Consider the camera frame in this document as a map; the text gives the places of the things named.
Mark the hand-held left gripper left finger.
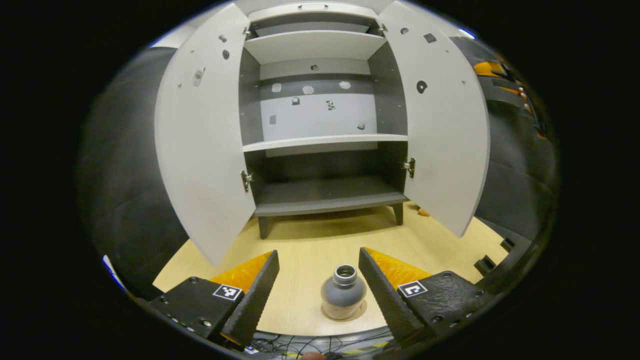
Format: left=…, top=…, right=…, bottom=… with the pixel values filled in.
left=148, top=250, right=281, bottom=348

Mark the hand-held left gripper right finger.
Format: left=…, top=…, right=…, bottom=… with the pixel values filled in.
left=358, top=246, right=496, bottom=346

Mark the silver bottle with printed label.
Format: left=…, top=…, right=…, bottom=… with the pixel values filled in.
left=320, top=264, right=368, bottom=321

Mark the white cabinet door cat sticker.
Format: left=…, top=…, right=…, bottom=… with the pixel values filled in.
left=376, top=0, right=491, bottom=238

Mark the white cabinet door phone sticker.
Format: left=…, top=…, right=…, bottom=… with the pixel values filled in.
left=154, top=2, right=257, bottom=267

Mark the white cabinet drawer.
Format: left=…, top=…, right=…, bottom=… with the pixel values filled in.
left=247, top=2, right=381, bottom=23

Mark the black backdrop cloth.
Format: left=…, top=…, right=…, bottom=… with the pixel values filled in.
left=77, top=35, right=558, bottom=301

